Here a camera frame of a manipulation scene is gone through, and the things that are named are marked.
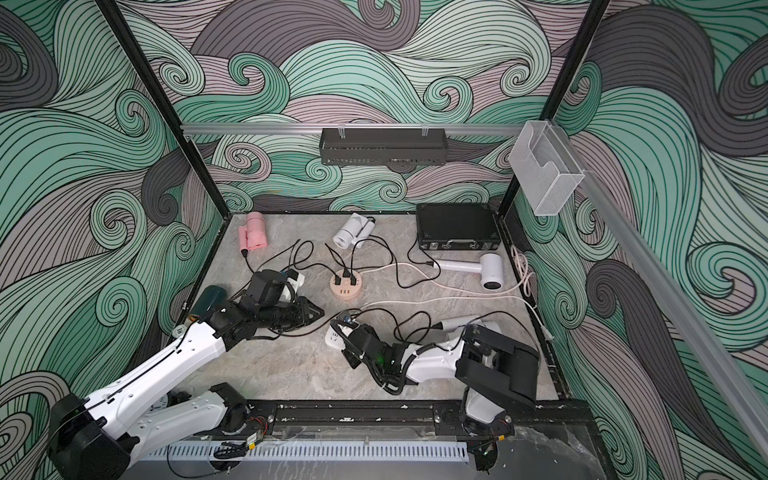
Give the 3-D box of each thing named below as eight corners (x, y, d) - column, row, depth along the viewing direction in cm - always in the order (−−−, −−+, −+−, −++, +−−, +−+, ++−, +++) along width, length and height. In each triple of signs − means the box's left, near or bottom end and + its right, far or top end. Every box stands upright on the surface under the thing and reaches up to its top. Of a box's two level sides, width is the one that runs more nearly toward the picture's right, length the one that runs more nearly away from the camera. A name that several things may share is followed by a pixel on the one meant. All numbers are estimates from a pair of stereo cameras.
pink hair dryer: (242, 253, 109) (237, 245, 106) (241, 223, 119) (237, 215, 116) (268, 247, 111) (265, 239, 107) (265, 218, 121) (262, 209, 118)
